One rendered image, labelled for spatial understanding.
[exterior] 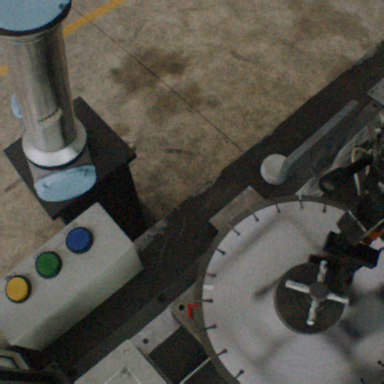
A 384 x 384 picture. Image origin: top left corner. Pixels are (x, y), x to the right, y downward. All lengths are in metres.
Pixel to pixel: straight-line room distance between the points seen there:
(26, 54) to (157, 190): 1.29
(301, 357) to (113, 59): 1.90
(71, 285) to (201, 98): 1.46
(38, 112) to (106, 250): 0.26
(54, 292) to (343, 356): 0.48
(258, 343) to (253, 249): 0.15
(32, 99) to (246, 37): 1.85
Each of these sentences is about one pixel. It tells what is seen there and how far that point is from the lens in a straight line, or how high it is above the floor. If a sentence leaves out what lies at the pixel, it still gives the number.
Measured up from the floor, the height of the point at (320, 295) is 1.00.
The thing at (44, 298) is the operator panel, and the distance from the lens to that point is 0.72.
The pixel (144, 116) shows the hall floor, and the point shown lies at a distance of 1.97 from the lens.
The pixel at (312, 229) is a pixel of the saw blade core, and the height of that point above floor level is 0.95.
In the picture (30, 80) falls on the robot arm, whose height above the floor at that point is 1.17.
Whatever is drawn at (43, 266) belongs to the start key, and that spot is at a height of 0.91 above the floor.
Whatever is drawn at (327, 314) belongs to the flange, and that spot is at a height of 0.96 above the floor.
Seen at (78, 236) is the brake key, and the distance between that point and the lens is 0.72.
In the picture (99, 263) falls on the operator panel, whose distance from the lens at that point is 0.71.
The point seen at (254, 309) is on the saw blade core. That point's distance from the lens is 0.62.
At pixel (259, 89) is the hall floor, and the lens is 2.08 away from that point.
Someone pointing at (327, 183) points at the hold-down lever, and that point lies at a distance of 0.40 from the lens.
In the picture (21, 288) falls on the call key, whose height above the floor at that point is 0.91.
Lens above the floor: 1.56
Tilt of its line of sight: 64 degrees down
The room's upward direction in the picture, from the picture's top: 1 degrees counter-clockwise
